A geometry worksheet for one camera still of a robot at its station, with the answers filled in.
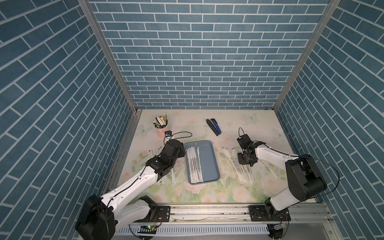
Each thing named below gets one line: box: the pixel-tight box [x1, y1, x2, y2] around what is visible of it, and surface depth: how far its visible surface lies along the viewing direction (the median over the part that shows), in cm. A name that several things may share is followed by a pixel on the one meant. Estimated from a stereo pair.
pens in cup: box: [153, 112, 168, 129], surface depth 101 cm
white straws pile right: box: [222, 147, 255, 185], surface depth 90 cm
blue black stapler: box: [206, 118, 222, 137], surface depth 110 cm
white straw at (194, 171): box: [186, 147, 202, 184], surface depth 91 cm
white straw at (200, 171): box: [197, 146, 204, 183], surface depth 91 cm
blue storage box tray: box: [184, 140, 221, 185], surface depth 93 cm
